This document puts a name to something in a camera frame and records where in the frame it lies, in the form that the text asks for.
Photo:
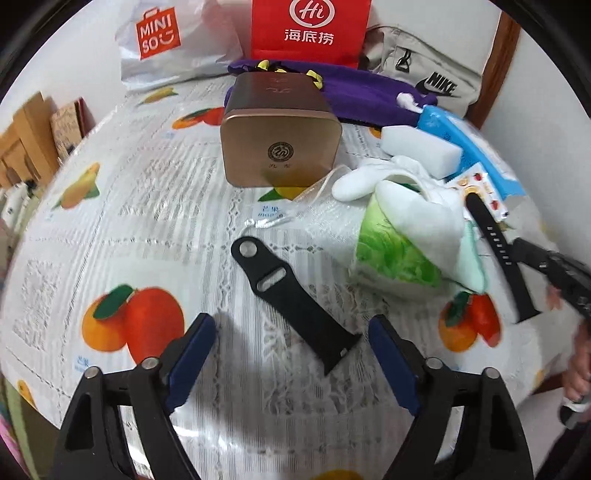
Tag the brown cardboard box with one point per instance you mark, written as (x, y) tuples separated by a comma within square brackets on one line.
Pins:
[(23, 138)]

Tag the blue tissue pack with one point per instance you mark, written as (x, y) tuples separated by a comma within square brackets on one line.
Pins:
[(455, 131)]

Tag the fruit print sticker packet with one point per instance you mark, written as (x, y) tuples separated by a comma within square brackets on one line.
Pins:
[(482, 184)]

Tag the clear plastic wrapper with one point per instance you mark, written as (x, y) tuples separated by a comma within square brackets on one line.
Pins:
[(309, 198)]

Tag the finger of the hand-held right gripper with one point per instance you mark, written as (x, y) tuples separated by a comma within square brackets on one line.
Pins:
[(535, 256)]

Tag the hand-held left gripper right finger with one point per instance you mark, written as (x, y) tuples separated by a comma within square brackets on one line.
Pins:
[(392, 364)]

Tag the grey fabric bag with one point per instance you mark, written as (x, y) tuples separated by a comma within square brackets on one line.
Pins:
[(429, 64)]

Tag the white plastic shopping bag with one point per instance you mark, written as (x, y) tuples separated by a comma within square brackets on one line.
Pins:
[(184, 41)]

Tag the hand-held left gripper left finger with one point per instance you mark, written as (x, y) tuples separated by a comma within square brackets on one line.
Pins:
[(194, 362)]

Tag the purple cloth bag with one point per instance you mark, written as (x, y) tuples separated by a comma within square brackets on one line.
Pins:
[(364, 92)]

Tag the red paper bag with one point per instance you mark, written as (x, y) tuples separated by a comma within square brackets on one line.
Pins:
[(309, 27)]

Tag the person's right hand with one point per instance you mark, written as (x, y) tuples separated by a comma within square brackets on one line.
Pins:
[(581, 369)]

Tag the patterned book with red edge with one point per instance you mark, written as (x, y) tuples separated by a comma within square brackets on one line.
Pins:
[(69, 127)]

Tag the gold and green tin box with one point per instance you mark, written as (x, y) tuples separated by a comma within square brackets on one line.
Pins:
[(277, 134)]

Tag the wooden door frame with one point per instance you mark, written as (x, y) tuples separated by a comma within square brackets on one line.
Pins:
[(501, 64)]

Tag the white glove with mint cuff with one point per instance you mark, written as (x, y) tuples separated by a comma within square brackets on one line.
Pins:
[(434, 221)]

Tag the green and white tissue pack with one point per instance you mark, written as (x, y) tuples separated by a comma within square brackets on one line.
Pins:
[(392, 249)]

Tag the white sponge block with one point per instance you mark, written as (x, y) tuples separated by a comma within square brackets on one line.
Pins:
[(415, 145)]

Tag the green cloth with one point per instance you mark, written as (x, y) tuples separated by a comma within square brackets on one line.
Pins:
[(11, 434)]

